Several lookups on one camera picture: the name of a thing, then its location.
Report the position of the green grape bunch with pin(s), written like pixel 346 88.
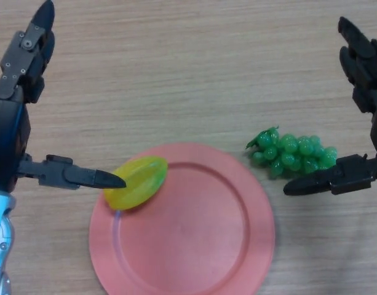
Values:
pixel 289 147

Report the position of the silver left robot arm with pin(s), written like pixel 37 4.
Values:
pixel 0 230

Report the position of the pink round plate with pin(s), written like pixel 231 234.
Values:
pixel 191 233

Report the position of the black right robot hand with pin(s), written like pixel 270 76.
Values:
pixel 351 176

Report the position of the yellow starfruit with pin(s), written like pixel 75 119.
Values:
pixel 139 184

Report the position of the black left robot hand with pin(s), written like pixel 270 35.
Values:
pixel 6 132

